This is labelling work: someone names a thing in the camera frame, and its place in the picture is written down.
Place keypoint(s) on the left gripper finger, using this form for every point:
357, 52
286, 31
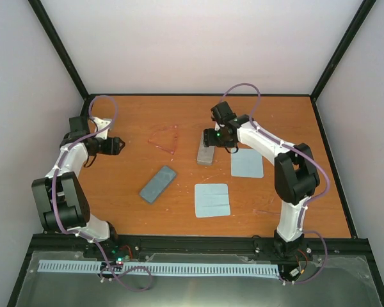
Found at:
120, 149
120, 141

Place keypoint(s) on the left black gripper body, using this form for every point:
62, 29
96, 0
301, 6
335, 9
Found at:
111, 148

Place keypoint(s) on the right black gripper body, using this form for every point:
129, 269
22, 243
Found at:
219, 140

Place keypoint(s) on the grey green-lined glasses case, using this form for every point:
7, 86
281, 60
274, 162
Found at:
205, 155

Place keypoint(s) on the blue cleaning cloth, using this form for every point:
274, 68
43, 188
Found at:
246, 163
211, 200

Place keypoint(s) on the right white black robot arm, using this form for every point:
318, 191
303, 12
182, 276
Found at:
295, 176

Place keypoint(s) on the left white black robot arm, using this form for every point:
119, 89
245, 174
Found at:
60, 201

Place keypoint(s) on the far red transparent glasses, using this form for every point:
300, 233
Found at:
165, 138

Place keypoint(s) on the red transparent glasses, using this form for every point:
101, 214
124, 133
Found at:
267, 207
165, 138

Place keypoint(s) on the blue-grey closed glasses case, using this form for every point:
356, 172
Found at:
157, 184

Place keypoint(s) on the near red transparent glasses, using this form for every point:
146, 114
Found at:
267, 207

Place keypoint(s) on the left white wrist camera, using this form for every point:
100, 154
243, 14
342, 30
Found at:
102, 126

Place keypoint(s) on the left black frame post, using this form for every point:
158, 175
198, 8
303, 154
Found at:
52, 34

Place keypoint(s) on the black frame post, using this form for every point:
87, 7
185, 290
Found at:
346, 40
52, 34

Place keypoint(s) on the light blue slotted cable duct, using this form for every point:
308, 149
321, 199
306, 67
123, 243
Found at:
166, 269

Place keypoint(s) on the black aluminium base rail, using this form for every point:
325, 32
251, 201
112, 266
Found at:
254, 248

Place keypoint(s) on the right black frame post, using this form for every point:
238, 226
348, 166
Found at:
346, 40

